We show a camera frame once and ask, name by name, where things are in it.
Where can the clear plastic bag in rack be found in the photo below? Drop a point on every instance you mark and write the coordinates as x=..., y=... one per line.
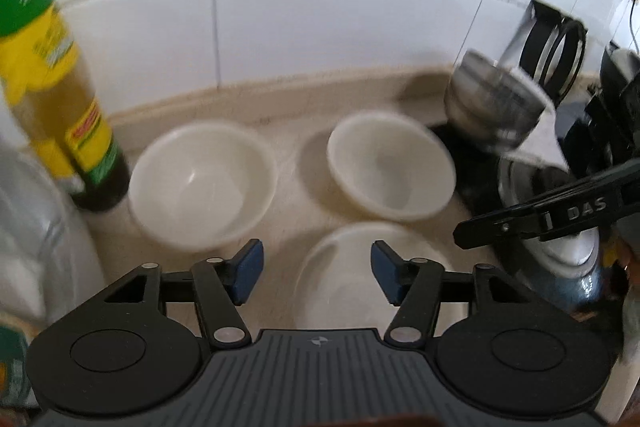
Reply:
x=49, y=265

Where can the cream bowl back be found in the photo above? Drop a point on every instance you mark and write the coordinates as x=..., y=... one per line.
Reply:
x=202, y=185

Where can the green yellow sesame oil bottle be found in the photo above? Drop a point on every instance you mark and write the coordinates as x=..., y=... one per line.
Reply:
x=46, y=85

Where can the stacked steel bowls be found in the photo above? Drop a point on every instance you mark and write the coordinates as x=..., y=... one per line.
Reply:
x=496, y=107

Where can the black burner pot support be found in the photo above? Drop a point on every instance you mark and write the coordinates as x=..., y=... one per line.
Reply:
x=554, y=49

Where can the cream bowl front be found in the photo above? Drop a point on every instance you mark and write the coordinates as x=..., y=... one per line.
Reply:
x=336, y=289

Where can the cream bowl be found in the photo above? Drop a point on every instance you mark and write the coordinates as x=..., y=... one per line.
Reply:
x=391, y=166
x=202, y=185
x=336, y=289

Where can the black wok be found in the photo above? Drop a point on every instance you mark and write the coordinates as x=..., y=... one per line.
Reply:
x=619, y=75

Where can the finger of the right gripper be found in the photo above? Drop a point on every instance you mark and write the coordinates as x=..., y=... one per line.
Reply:
x=597, y=200

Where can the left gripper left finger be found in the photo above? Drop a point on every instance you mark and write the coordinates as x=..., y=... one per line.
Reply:
x=221, y=286

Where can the green label fish sauce bottle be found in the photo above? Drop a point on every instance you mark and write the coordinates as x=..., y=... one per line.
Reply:
x=16, y=336

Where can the black gas stove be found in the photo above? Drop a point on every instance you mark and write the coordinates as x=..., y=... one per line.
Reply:
x=591, y=144

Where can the white cloth on stove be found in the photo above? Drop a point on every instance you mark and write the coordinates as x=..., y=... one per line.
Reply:
x=541, y=148

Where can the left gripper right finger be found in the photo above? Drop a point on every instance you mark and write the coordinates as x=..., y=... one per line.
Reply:
x=412, y=286

